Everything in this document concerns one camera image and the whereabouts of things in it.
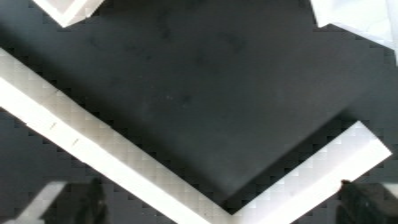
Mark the white drawer without knob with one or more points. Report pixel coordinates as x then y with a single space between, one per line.
68 11

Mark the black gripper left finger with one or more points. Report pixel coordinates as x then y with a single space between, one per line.
66 204

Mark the white U-shaped table fence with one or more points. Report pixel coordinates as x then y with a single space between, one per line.
84 136

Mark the white drawer cabinet box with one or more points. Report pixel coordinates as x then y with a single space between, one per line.
363 16

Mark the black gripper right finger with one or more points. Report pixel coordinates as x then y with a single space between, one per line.
368 203

